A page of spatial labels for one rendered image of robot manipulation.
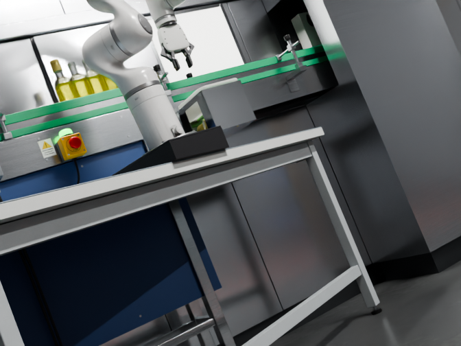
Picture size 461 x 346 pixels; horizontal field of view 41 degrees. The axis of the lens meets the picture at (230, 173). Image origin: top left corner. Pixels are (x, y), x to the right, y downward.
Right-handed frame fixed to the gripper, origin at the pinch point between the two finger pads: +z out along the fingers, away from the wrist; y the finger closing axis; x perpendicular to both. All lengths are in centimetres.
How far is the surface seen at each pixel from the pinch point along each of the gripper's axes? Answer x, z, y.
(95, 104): -3.2, 5.5, 36.8
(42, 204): 66, 43, 81
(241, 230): -33, 67, -14
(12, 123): -2, 5, 66
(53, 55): -29, -25, 36
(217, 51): -31.3, -11.5, -35.9
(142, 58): -29.8, -15.6, 0.8
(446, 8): -69, -14, -238
